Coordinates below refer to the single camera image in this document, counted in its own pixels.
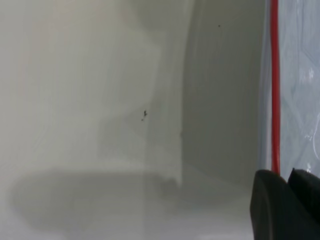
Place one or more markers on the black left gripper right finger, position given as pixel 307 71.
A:
pixel 307 190

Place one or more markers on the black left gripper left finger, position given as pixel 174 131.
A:
pixel 272 212

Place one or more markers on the clear plastic zip bag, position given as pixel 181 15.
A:
pixel 295 75

